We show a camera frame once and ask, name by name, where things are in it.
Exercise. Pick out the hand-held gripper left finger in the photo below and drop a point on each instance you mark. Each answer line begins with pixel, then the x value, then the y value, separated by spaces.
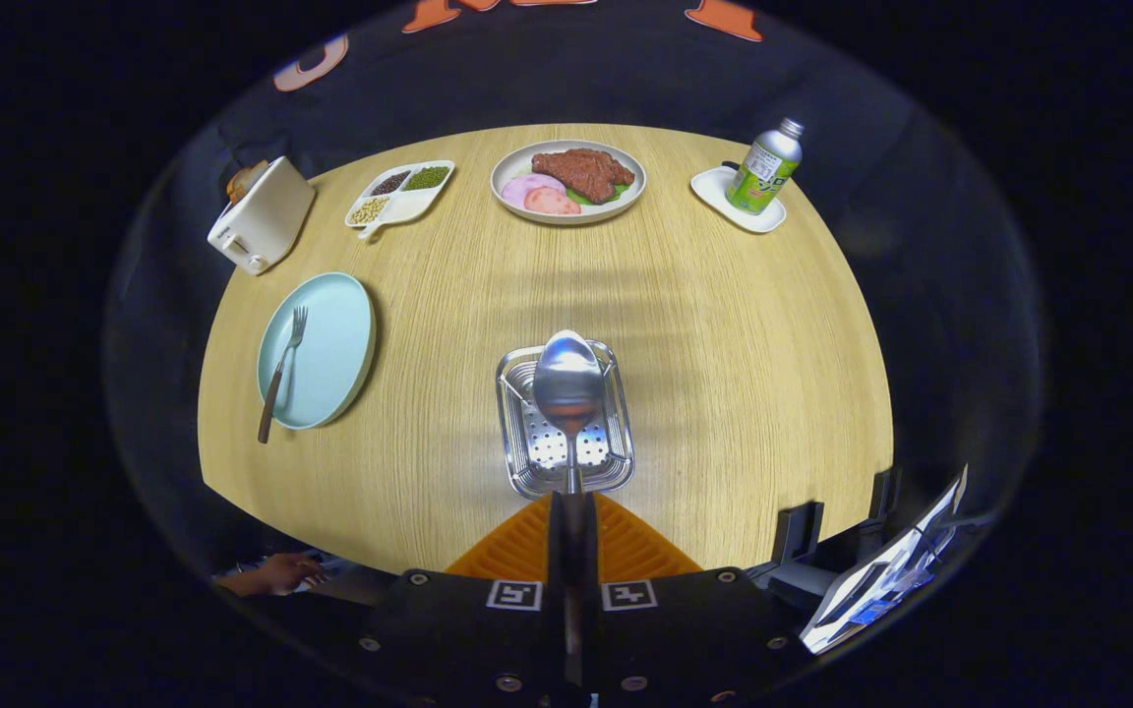
pixel 557 590

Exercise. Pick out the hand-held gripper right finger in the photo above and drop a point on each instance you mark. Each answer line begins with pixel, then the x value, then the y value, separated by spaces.
pixel 591 590

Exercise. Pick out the perforated metal tray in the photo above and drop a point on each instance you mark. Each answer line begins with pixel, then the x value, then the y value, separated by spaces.
pixel 537 452

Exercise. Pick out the light blue round plate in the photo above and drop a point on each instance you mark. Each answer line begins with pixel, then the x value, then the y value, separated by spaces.
pixel 335 344

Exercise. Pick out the reddish pink ham slice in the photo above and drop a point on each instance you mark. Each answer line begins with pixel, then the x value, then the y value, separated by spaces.
pixel 552 202

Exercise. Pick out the green lettuce leaf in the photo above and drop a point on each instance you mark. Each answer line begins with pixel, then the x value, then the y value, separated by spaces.
pixel 620 193

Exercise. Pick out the pale pink ham slice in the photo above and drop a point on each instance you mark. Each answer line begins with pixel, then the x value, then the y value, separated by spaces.
pixel 519 187

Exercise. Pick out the white divided bean dish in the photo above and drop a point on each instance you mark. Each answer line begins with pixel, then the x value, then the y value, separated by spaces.
pixel 409 205

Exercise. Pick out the brown steak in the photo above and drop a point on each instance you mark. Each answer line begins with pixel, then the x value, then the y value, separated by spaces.
pixel 581 172

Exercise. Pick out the small white square dish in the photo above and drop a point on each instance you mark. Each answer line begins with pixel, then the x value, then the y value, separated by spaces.
pixel 714 187

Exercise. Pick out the beige round dinner plate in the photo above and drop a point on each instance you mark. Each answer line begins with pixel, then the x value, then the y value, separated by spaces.
pixel 527 159

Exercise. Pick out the green labelled metal bottle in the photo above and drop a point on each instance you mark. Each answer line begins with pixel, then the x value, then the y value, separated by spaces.
pixel 763 177

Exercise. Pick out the cream toaster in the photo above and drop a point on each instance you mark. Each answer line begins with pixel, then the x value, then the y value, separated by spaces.
pixel 267 221

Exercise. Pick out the brown bread slice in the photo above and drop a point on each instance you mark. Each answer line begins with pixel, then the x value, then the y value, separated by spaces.
pixel 244 180

